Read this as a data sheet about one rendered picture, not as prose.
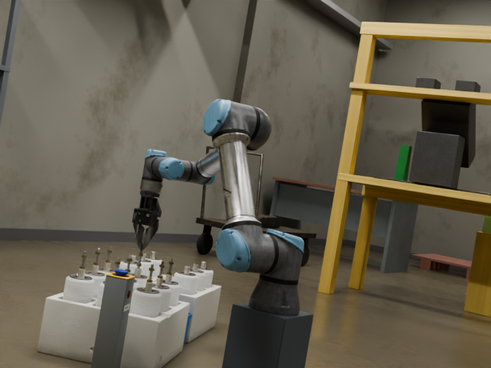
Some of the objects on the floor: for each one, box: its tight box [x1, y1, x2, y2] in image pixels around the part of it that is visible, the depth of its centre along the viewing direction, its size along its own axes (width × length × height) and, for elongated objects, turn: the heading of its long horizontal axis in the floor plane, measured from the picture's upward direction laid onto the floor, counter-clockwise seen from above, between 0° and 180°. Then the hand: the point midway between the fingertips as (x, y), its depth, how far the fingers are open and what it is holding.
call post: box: [91, 276, 134, 368], centre depth 215 cm, size 7×7×31 cm
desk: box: [270, 177, 419, 273], centre depth 726 cm, size 72×136×73 cm
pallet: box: [411, 253, 472, 279], centre depth 793 cm, size 140×96×13 cm
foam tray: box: [151, 275, 221, 342], centre depth 298 cm, size 39×39×18 cm
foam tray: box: [37, 293, 190, 368], centre depth 245 cm, size 39×39×18 cm
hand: (142, 246), depth 257 cm, fingers closed
